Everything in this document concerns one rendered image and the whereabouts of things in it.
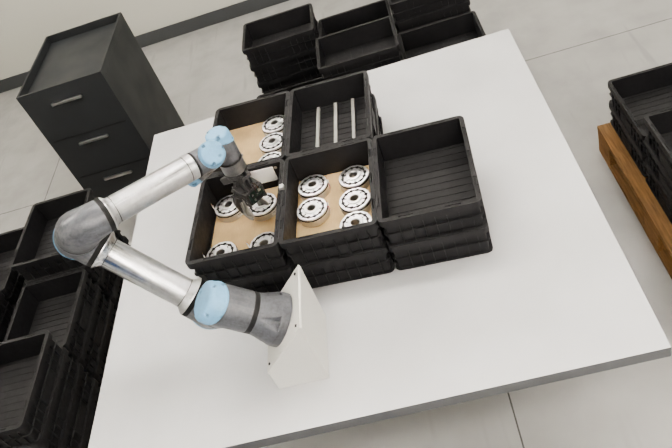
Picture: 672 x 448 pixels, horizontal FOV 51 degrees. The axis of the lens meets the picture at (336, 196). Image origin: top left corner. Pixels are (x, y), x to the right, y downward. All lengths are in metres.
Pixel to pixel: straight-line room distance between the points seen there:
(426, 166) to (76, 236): 1.08
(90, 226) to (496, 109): 1.49
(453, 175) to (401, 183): 0.17
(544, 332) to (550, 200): 0.48
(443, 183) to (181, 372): 0.98
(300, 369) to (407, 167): 0.75
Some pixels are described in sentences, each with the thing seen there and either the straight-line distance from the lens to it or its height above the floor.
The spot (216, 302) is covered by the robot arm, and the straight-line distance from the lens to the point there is 1.87.
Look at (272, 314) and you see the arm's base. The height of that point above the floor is 0.93.
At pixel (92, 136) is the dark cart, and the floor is 0.58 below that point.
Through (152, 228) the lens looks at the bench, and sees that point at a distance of 2.76.
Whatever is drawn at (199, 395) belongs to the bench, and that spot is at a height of 0.70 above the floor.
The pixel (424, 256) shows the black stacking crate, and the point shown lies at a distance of 2.13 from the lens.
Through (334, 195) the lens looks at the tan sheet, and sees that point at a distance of 2.29.
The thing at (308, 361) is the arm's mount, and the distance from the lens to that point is 1.94.
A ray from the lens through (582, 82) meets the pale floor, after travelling 3.88.
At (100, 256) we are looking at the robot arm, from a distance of 1.98.
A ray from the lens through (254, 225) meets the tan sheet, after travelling 2.32.
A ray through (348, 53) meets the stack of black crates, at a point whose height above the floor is 0.49.
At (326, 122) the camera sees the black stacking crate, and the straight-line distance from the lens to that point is 2.61.
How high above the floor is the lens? 2.31
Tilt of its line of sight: 40 degrees down
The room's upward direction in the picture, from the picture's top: 23 degrees counter-clockwise
